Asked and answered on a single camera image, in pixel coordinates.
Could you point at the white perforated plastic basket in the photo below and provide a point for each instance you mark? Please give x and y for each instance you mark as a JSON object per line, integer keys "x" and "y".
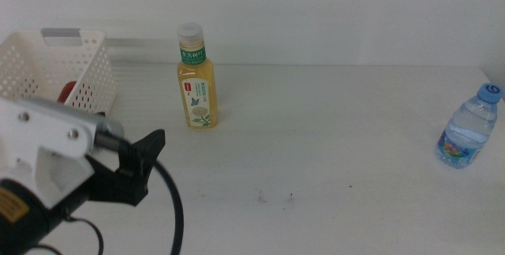
{"x": 94, "y": 73}

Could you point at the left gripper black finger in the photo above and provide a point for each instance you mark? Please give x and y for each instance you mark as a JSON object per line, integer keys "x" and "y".
{"x": 144, "y": 156}

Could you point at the small water bottle blue cap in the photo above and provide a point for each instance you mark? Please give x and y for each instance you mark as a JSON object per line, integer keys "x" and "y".
{"x": 469, "y": 128}

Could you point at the yellow tea bottle green label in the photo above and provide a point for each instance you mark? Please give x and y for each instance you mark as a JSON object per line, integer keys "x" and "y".
{"x": 196, "y": 85}

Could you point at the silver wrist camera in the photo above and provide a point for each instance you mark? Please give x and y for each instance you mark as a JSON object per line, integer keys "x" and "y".
{"x": 79, "y": 113}

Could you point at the red cola can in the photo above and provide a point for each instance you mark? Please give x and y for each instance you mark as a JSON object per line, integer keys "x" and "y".
{"x": 68, "y": 91}

